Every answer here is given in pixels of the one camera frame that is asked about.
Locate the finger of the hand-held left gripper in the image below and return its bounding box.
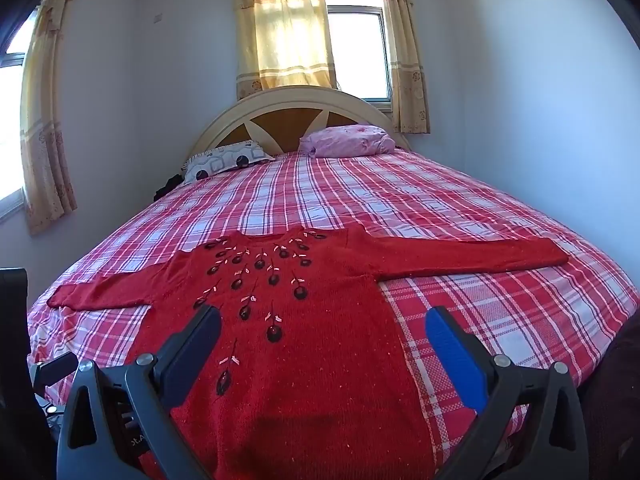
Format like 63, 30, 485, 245
30, 352, 80, 391

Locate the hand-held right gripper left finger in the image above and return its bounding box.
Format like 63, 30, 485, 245
56, 304, 223, 480

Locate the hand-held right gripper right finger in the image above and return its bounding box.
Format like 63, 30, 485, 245
424, 305, 592, 480

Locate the red knitted sweater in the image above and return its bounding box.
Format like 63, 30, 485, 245
47, 225, 571, 480

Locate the dark object beside bed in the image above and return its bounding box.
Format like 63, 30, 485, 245
152, 174, 187, 202

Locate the dark cloth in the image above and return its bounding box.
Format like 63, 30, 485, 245
581, 322, 640, 480

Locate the white patterned pillow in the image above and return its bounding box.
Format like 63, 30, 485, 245
182, 141, 277, 184

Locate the cream wooden headboard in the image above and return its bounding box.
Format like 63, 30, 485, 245
187, 85, 412, 161

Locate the yellow curtain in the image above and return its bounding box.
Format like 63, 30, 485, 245
371, 0, 432, 135
19, 0, 79, 237
231, 0, 339, 102

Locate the pink pillow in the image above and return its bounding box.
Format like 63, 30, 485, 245
298, 124, 397, 159

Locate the window behind headboard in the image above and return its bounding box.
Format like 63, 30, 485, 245
320, 0, 394, 107

